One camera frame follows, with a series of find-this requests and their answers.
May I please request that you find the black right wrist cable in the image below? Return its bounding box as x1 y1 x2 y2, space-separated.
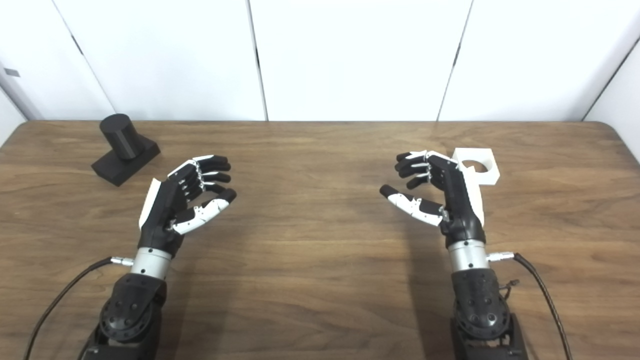
486 251 573 360

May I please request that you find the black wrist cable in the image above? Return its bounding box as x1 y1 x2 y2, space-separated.
486 251 573 360
22 256 136 360

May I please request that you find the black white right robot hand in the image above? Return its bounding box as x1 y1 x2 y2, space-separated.
379 150 487 247

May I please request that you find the white square piece with hole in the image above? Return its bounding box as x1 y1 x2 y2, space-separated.
451 147 501 188

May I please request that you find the black peg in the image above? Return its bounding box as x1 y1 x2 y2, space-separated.
91 113 161 187

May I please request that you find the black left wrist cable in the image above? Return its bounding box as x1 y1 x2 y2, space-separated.
22 256 136 360

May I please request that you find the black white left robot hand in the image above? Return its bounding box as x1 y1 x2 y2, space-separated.
137 154 238 258

